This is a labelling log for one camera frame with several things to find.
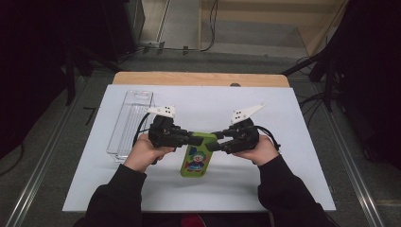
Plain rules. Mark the person's right hand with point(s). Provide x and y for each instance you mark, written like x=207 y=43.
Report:
x=263 y=153

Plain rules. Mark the person's red garment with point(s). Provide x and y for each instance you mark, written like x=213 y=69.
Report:
x=192 y=221

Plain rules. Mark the green snack packet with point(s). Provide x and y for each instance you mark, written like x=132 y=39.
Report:
x=197 y=157

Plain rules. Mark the wooden table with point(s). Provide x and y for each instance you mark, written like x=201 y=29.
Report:
x=201 y=78

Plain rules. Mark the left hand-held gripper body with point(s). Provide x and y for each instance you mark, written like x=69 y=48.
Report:
x=164 y=132

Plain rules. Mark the person's left hand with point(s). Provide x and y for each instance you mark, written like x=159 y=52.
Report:
x=142 y=156

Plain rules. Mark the black stand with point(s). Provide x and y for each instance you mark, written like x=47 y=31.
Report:
x=71 y=72
x=327 y=72

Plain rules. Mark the black curtain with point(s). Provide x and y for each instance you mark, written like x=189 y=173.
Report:
x=372 y=78
x=38 y=63

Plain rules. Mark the clear plastic container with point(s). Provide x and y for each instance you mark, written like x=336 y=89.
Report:
x=130 y=126

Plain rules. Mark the wooden step platform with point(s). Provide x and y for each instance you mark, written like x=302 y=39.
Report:
x=252 y=28

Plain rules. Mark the metal floor rail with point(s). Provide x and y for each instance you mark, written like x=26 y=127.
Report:
x=44 y=164
x=350 y=164

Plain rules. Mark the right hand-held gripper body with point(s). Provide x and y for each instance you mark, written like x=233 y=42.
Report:
x=246 y=135

